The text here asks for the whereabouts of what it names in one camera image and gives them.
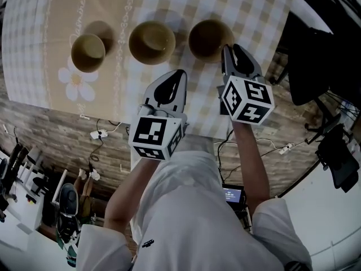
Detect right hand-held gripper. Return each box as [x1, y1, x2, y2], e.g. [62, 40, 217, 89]
[217, 43, 275, 123]

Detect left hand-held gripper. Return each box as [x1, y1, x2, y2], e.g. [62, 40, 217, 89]
[128, 69, 189, 161]

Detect large brown bowl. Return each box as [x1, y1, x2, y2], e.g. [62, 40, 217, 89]
[188, 19, 235, 64]

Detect medium brown bowl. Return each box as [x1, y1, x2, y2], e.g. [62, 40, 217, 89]
[128, 20, 177, 65]

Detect small brown bowl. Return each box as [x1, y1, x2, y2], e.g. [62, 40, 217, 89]
[70, 33, 107, 73]

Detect person's left forearm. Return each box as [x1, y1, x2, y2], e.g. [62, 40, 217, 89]
[103, 153, 162, 231]

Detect person's right forearm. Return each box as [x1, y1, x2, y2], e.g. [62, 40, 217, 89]
[232, 120, 272, 217]

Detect checked flower-print tablecloth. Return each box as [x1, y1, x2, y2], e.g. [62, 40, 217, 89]
[1, 0, 297, 141]

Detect black office chair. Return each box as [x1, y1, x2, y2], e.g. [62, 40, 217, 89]
[270, 10, 361, 143]
[315, 124, 360, 194]

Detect white power strip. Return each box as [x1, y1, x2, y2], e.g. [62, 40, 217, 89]
[278, 142, 296, 155]
[90, 129, 109, 140]

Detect black screen device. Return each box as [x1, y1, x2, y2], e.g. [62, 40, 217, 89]
[222, 183, 245, 208]

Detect person's white shirt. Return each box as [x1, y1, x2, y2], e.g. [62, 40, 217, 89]
[76, 135, 314, 271]

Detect white desk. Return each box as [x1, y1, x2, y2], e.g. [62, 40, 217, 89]
[0, 148, 68, 253]

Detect black cable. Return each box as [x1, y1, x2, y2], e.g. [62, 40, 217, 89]
[213, 128, 235, 183]
[89, 119, 103, 169]

